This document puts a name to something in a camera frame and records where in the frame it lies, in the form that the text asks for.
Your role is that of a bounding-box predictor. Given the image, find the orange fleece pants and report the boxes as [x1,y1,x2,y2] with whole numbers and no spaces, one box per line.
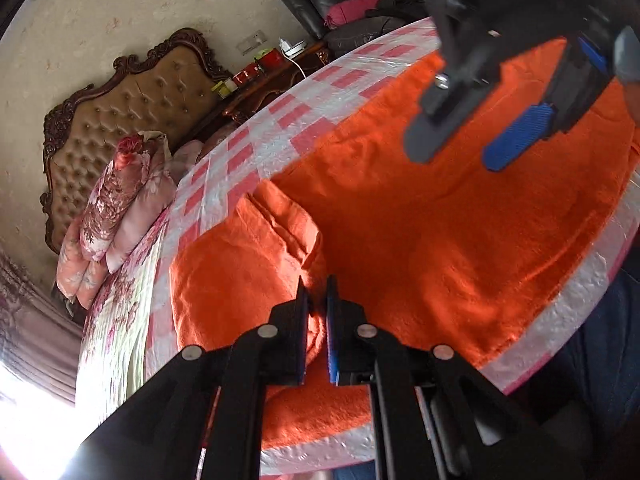
[168,38,640,452]

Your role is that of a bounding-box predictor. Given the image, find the black garment on sofa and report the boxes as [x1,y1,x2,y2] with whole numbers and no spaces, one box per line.
[367,0,430,24]

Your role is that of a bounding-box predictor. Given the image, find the magenta garment on sofa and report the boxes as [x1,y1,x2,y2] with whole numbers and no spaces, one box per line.
[324,0,380,29]

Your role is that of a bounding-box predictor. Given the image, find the black leather sofa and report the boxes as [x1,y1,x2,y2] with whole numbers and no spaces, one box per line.
[281,0,411,58]

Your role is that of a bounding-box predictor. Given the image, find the pink curtain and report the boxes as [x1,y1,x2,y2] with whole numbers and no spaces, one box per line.
[1,254,81,405]

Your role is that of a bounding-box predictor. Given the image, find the red mug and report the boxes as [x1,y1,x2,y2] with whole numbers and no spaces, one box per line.
[255,48,285,73]

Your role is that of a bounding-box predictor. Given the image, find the red tin can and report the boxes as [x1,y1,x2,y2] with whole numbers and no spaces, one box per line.
[232,62,262,88]

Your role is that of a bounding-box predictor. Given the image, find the dark wooden nightstand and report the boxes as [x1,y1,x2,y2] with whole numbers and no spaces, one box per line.
[169,40,332,154]

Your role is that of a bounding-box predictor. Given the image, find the pink checkered bed sheet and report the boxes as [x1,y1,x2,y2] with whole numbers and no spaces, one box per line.
[74,15,640,478]

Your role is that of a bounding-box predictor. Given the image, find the floral folded quilt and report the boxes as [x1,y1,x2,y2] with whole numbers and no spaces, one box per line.
[55,131,177,309]

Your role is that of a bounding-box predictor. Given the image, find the yellow small box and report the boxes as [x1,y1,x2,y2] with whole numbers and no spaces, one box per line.
[212,78,238,100]

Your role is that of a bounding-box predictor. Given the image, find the tufted brown headboard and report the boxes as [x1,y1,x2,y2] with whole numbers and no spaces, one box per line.
[40,27,230,252]

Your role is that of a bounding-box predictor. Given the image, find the white charger cable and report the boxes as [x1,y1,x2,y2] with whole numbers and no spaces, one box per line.
[276,37,309,80]

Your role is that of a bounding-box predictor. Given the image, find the wall socket plate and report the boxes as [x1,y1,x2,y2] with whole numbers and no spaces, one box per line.
[236,29,267,55]

